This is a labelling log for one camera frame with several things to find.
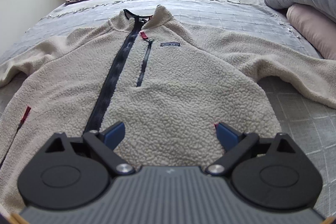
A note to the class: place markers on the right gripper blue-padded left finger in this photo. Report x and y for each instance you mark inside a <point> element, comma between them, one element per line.
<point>102,144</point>

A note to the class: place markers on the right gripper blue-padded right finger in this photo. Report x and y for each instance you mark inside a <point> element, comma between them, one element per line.
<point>237,147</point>

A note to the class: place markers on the cream fleece zip jacket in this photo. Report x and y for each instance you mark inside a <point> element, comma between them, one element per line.
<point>169,82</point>

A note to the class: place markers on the grey checked bedspread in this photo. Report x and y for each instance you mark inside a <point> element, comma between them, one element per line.
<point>309,123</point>

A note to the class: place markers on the pink pillow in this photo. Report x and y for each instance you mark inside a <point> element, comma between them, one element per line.
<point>315,27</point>

